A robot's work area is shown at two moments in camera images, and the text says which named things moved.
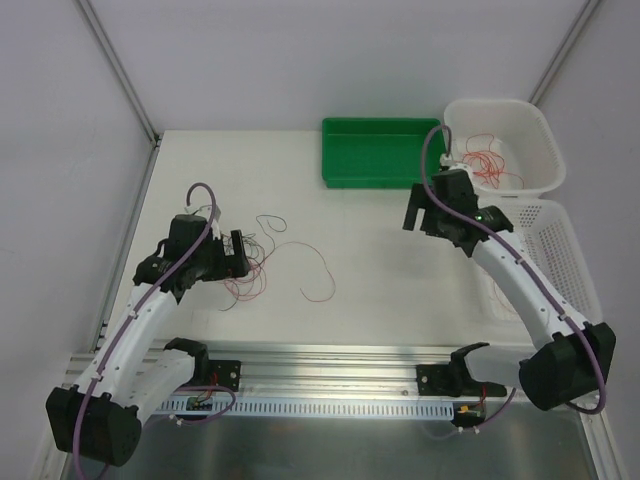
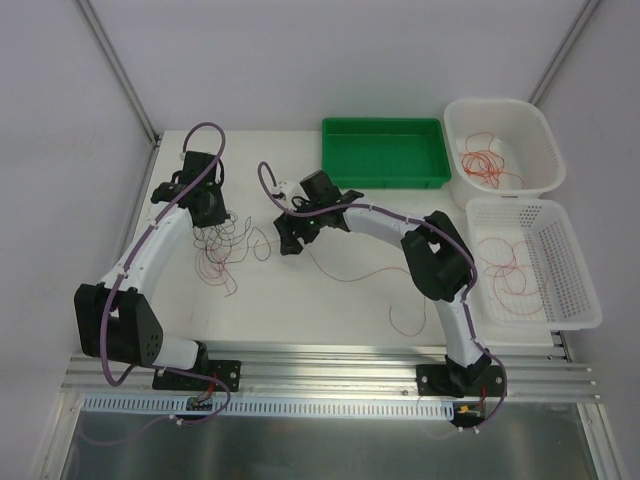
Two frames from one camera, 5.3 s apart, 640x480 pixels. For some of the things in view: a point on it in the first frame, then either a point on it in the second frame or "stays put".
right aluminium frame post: [572, 36] stays put
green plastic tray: [379, 152] stays put
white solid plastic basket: [508, 145] stays put
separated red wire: [321, 258] to [390, 307]
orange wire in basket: [487, 164] stays put
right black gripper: [416, 209] to [296, 230]
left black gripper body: [236, 253] to [211, 214]
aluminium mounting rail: [283, 370] stays put
